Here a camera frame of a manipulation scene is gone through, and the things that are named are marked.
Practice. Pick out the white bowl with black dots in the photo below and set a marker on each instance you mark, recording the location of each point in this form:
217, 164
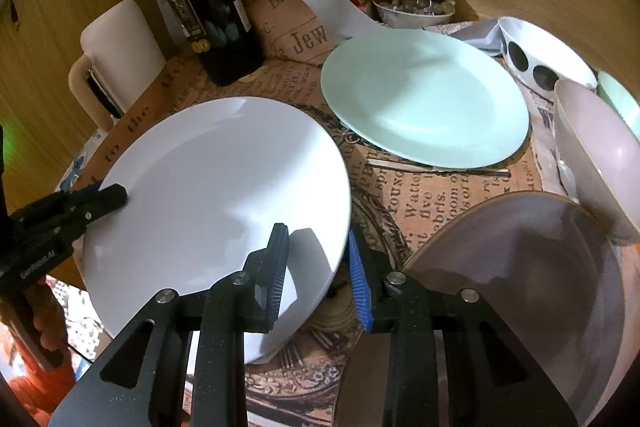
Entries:
545, 42

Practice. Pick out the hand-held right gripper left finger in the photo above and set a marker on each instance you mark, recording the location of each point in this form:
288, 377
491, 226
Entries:
277, 279

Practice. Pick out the pink bowl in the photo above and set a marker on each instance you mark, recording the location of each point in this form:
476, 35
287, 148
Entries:
595, 157

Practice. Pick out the person's left forearm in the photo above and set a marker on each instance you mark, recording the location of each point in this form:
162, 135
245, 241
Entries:
30, 382

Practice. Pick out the mint green bowl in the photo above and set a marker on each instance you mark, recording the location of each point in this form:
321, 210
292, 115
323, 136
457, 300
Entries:
622, 102

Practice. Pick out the newspaper print tablecloth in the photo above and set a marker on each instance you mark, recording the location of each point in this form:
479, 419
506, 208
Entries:
425, 202

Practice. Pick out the person's left hand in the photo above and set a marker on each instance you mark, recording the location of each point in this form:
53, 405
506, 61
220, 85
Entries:
52, 319

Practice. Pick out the floral print cloth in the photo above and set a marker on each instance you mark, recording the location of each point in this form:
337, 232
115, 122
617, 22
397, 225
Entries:
82, 322

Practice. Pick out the small bowl of trinkets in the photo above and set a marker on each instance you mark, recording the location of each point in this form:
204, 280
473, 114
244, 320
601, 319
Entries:
410, 19

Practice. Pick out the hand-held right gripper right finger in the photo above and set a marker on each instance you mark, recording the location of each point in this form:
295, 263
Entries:
358, 279

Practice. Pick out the cream mug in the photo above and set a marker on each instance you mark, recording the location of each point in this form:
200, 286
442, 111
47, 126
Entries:
120, 42

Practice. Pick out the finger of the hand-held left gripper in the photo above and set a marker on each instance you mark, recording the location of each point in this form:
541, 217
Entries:
107, 201
75, 194

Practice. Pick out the white plate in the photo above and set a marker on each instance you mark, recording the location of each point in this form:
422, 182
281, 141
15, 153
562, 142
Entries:
210, 187

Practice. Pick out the mint green plate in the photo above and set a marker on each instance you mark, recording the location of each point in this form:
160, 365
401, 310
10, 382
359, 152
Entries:
425, 107

